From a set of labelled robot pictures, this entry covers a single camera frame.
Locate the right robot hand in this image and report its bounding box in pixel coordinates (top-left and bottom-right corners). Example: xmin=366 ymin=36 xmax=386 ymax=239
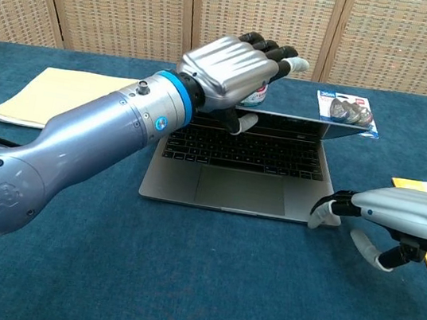
xmin=301 ymin=174 xmax=427 ymax=278

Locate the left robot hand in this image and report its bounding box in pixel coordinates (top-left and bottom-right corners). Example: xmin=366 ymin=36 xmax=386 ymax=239
xmin=167 ymin=21 xmax=315 ymax=146

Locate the silver laptop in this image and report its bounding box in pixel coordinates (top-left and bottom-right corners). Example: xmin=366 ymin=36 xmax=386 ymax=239
xmin=137 ymin=93 xmax=380 ymax=233

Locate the clear jar of binder clips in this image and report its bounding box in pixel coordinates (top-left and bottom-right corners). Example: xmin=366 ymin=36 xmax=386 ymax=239
xmin=239 ymin=79 xmax=270 ymax=111

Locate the correction tape blister pack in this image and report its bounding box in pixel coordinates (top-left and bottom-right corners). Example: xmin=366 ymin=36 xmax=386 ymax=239
xmin=312 ymin=89 xmax=386 ymax=139

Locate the woven folding screen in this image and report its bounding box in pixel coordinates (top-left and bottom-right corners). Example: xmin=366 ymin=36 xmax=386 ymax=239
xmin=0 ymin=0 xmax=427 ymax=109

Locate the tan spiral notebook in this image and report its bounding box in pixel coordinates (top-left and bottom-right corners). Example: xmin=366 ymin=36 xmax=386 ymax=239
xmin=0 ymin=58 xmax=142 ymax=144

